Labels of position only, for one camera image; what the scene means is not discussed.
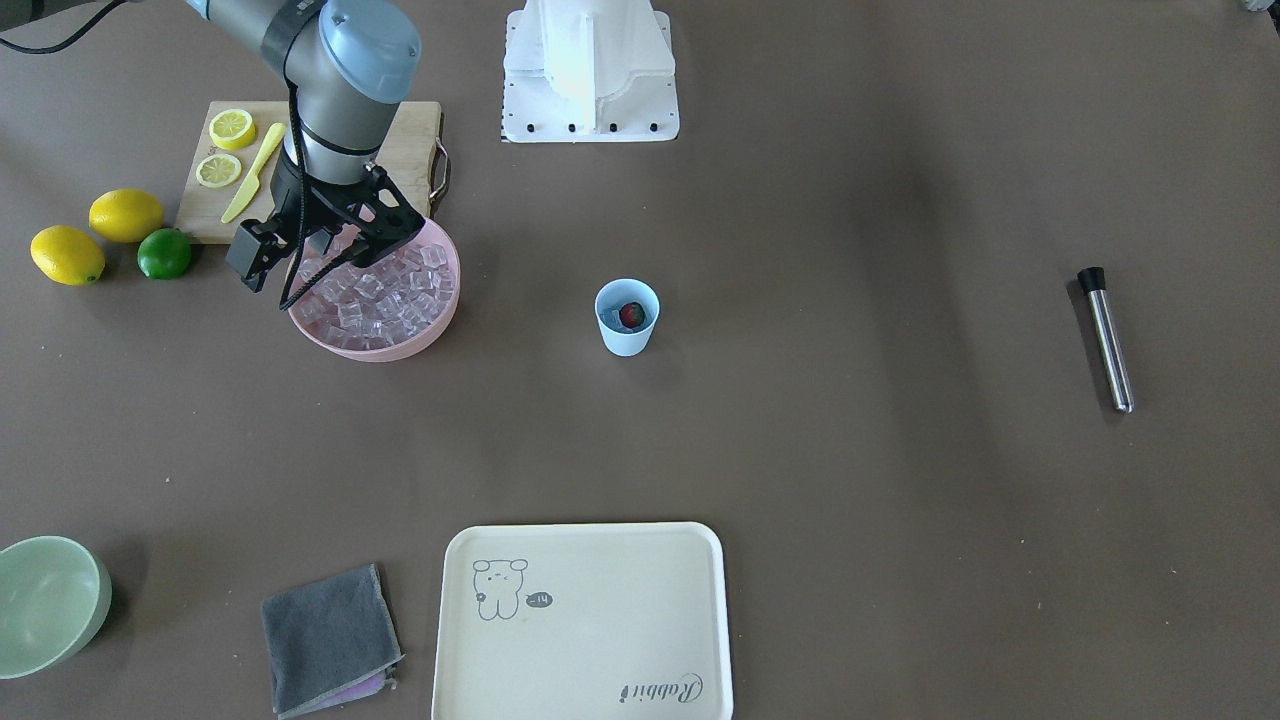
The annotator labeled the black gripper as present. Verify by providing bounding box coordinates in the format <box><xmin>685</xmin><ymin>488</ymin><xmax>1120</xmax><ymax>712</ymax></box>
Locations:
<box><xmin>262</xmin><ymin>155</ymin><xmax>426</xmax><ymax>259</ymax></box>

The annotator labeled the steel muddler black tip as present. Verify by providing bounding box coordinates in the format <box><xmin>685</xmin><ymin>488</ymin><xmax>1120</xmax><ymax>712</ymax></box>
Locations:
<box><xmin>1076</xmin><ymin>266</ymin><xmax>1137</xmax><ymax>414</ymax></box>

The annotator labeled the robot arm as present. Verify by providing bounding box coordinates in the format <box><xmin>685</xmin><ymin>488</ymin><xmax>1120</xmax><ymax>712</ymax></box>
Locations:
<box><xmin>192</xmin><ymin>1</ymin><xmax>425</xmax><ymax>275</ymax></box>

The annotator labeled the light blue cup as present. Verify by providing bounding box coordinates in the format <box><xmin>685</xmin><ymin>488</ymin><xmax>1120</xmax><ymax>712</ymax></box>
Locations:
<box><xmin>594</xmin><ymin>278</ymin><xmax>660</xmax><ymax>357</ymax></box>

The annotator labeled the yellow plastic knife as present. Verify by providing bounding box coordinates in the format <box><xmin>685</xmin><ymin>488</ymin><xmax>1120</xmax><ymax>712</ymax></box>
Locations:
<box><xmin>220</xmin><ymin>122</ymin><xmax>285</xmax><ymax>224</ymax></box>

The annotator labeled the pink bowl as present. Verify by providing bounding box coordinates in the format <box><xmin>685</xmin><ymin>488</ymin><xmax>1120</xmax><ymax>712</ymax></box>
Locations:
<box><xmin>287</xmin><ymin>222</ymin><xmax>462</xmax><ymax>363</ymax></box>

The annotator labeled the wooden cutting board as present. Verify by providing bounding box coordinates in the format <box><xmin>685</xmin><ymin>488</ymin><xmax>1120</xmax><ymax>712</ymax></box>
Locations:
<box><xmin>172</xmin><ymin>100</ymin><xmax>443</xmax><ymax>243</ymax></box>

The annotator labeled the lemon half slice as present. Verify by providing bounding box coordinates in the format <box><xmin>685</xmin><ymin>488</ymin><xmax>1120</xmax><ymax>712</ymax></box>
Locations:
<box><xmin>207</xmin><ymin>108</ymin><xmax>259</xmax><ymax>151</ymax></box>

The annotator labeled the green lime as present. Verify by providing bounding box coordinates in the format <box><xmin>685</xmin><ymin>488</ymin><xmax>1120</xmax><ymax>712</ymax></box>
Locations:
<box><xmin>136</xmin><ymin>228</ymin><xmax>193</xmax><ymax>281</ymax></box>

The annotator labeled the yellow lemon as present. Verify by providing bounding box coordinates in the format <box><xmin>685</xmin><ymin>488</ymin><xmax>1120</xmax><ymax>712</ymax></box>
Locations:
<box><xmin>29</xmin><ymin>225</ymin><xmax>106</xmax><ymax>286</ymax></box>
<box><xmin>88</xmin><ymin>188</ymin><xmax>165</xmax><ymax>243</ymax></box>

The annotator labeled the red strawberry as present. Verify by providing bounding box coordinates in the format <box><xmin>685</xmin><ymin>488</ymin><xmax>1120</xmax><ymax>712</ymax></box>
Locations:
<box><xmin>617</xmin><ymin>301</ymin><xmax>648</xmax><ymax>332</ymax></box>

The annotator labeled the grey folded cloth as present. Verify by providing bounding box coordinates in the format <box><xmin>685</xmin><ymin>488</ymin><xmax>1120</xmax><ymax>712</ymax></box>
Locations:
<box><xmin>260</xmin><ymin>562</ymin><xmax>404</xmax><ymax>719</ymax></box>

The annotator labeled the green bowl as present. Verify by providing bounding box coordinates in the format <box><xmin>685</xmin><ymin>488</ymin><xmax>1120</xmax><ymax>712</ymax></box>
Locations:
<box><xmin>1</xmin><ymin>536</ymin><xmax>113</xmax><ymax>680</ymax></box>

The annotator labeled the cream serving tray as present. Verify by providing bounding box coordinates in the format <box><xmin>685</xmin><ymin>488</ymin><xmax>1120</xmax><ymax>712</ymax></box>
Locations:
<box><xmin>430</xmin><ymin>521</ymin><xmax>733</xmax><ymax>719</ymax></box>

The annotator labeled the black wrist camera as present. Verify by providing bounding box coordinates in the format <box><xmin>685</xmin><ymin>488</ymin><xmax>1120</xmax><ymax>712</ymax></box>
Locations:
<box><xmin>225</xmin><ymin>218</ymin><xmax>300</xmax><ymax>293</ymax></box>

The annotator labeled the white camera pillar mount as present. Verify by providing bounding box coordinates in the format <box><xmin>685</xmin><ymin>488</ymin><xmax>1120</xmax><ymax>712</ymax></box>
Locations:
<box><xmin>500</xmin><ymin>1</ymin><xmax>680</xmax><ymax>143</ymax></box>

